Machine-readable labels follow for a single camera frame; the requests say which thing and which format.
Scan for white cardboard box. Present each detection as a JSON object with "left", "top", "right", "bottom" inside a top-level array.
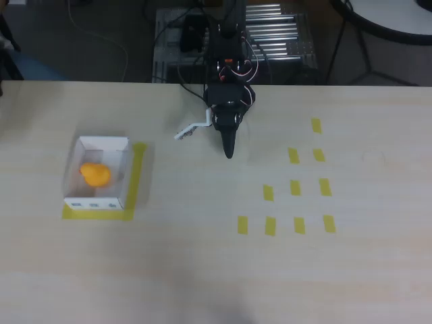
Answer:
[{"left": 63, "top": 135, "right": 131, "bottom": 212}]

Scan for yellow rubber duck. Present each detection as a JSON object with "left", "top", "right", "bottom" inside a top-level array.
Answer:
[{"left": 79, "top": 162, "right": 112, "bottom": 188}]

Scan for blue chair seat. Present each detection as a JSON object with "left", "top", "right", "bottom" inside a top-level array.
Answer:
[{"left": 0, "top": 50, "right": 70, "bottom": 82}]

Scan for white floor cable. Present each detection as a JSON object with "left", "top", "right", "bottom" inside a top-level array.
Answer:
[{"left": 66, "top": 0, "right": 130, "bottom": 82}]

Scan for red white servo wires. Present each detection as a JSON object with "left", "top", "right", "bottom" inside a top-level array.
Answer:
[{"left": 215, "top": 32, "right": 261, "bottom": 106}]

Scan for black power cable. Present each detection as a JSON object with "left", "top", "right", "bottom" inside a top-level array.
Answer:
[{"left": 175, "top": 53, "right": 207, "bottom": 101}]

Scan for round white table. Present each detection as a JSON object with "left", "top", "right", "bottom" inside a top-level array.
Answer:
[{"left": 325, "top": 0, "right": 432, "bottom": 86}]

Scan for white bracket wrist camera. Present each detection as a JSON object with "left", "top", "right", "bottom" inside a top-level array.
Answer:
[{"left": 173, "top": 108, "right": 213, "bottom": 141}]

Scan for aluminium roller rack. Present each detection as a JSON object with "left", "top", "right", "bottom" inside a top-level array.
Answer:
[{"left": 152, "top": 3, "right": 320, "bottom": 84}]

